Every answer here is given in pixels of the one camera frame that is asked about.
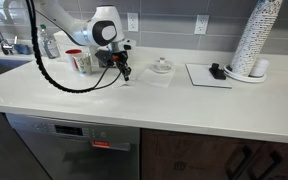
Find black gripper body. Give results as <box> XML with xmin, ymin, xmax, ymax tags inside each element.
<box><xmin>108</xmin><ymin>49</ymin><xmax>129</xmax><ymax>67</ymax></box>

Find white napkin under dish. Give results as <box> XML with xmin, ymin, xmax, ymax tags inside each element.
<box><xmin>137</xmin><ymin>64</ymin><xmax>177</xmax><ymax>88</ymax></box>

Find small white dish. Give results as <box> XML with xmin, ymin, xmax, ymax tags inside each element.
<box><xmin>151</xmin><ymin>57</ymin><xmax>173</xmax><ymax>74</ymax></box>

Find patterned paper cup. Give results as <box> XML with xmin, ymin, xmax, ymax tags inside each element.
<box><xmin>73</xmin><ymin>53</ymin><xmax>93</xmax><ymax>76</ymax></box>

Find clear bottle green cap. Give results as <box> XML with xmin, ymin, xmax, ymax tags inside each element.
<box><xmin>38</xmin><ymin>23</ymin><xmax>61</xmax><ymax>60</ymax></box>

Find white square tile mat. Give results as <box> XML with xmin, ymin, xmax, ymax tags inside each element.
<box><xmin>185</xmin><ymin>63</ymin><xmax>233</xmax><ymax>89</ymax></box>

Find small black block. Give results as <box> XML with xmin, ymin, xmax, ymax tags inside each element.
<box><xmin>208</xmin><ymin>62</ymin><xmax>227</xmax><ymax>80</ymax></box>

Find stainless steel dishwasher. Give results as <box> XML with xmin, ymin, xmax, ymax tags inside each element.
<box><xmin>5</xmin><ymin>112</ymin><xmax>141</xmax><ymax>180</ymax></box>

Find blue sponge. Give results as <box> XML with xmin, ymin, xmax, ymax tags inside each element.
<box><xmin>13</xmin><ymin>43</ymin><xmax>32</xmax><ymax>56</ymax></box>

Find dark wood cabinet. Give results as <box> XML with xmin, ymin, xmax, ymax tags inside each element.
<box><xmin>140</xmin><ymin>128</ymin><xmax>288</xmax><ymax>180</ymax></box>

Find chrome kitchen faucet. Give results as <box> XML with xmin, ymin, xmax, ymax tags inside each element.
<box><xmin>0</xmin><ymin>0</ymin><xmax>18</xmax><ymax>56</ymax></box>

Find white round cup tray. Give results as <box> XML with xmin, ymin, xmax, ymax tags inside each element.
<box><xmin>223</xmin><ymin>63</ymin><xmax>268</xmax><ymax>84</ymax></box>

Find tall patterned cup stack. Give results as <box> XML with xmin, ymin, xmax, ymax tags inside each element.
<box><xmin>229</xmin><ymin>0</ymin><xmax>284</xmax><ymax>77</ymax></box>

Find short white lid stack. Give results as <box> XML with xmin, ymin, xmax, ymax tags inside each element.
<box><xmin>249</xmin><ymin>58</ymin><xmax>271</xmax><ymax>78</ymax></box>

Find dark sink base cabinet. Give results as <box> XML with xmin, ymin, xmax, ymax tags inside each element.
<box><xmin>0</xmin><ymin>111</ymin><xmax>52</xmax><ymax>180</ymax></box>

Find dark wrist camera mount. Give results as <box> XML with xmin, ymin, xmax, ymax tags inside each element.
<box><xmin>94</xmin><ymin>49</ymin><xmax>113</xmax><ymax>66</ymax></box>

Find white wall outlet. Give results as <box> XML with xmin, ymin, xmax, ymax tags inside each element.
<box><xmin>194</xmin><ymin>14</ymin><xmax>210</xmax><ymax>35</ymax></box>
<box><xmin>127</xmin><ymin>12</ymin><xmax>139</xmax><ymax>32</ymax></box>

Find black cabinet handle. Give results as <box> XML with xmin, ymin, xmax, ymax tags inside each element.
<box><xmin>248</xmin><ymin>151</ymin><xmax>283</xmax><ymax>180</ymax></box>
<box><xmin>225</xmin><ymin>145</ymin><xmax>253</xmax><ymax>180</ymax></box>

